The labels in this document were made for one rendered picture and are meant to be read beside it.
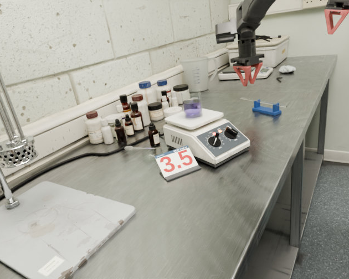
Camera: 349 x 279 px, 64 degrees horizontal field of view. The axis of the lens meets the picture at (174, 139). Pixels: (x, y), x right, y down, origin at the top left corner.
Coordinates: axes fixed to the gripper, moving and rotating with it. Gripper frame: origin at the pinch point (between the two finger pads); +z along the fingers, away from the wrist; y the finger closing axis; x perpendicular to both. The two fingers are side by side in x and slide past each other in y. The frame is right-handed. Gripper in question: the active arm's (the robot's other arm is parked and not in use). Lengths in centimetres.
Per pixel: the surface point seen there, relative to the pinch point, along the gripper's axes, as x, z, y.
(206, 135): 19.2, 3.4, 34.6
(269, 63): -42, 7, -60
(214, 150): 23.3, 5.8, 35.9
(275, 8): -59, -22, -87
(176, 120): 10.5, 0.6, 37.3
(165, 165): 18, 7, 46
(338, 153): -24, 77, -109
